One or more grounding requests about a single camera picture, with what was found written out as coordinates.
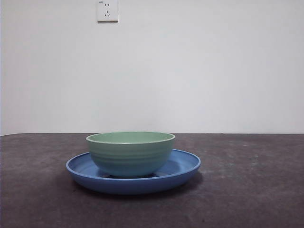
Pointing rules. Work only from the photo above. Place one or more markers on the blue plate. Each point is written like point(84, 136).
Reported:
point(133, 187)

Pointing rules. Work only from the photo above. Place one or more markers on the green ribbed bowl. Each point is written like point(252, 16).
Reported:
point(130, 156)

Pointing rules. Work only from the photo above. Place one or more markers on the white wall socket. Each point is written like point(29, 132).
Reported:
point(107, 12)

